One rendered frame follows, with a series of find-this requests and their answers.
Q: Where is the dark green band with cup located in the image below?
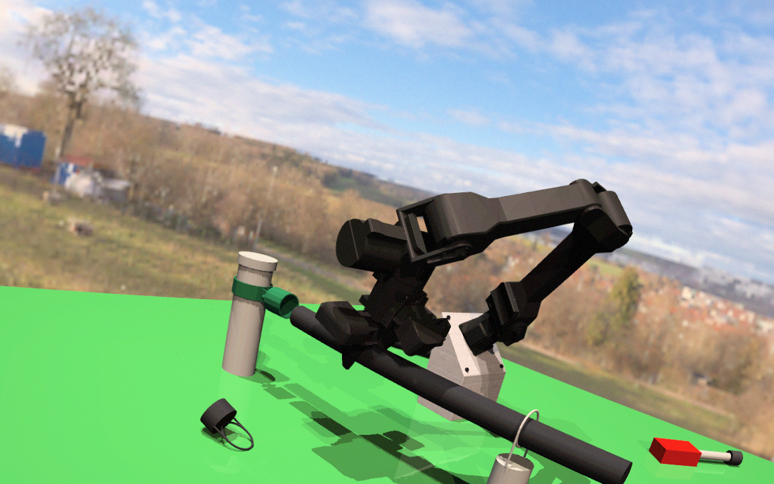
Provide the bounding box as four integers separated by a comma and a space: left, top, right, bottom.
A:
231, 276, 299, 319

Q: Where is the beige cylinder with white cap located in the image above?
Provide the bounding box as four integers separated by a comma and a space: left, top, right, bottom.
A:
222, 251, 278, 377

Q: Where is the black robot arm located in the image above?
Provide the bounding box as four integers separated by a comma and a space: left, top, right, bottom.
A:
335, 178, 633, 357

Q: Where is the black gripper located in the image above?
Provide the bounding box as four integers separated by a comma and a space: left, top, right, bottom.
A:
315, 272, 427, 370

